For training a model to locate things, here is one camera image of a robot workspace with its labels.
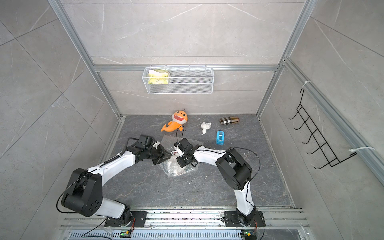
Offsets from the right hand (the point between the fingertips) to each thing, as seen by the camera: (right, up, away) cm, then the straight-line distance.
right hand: (181, 161), depth 94 cm
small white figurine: (+16, +23, +16) cm, 32 cm away
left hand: (-4, +6, -9) cm, 12 cm away
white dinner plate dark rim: (-4, +7, -8) cm, 11 cm away
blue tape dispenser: (+26, +14, +10) cm, 31 cm away
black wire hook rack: (+63, +9, -36) cm, 73 cm away
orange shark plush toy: (-3, +28, +14) cm, 32 cm away
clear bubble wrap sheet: (-5, -2, -8) cm, 10 cm away
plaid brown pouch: (+35, +27, +20) cm, 49 cm away
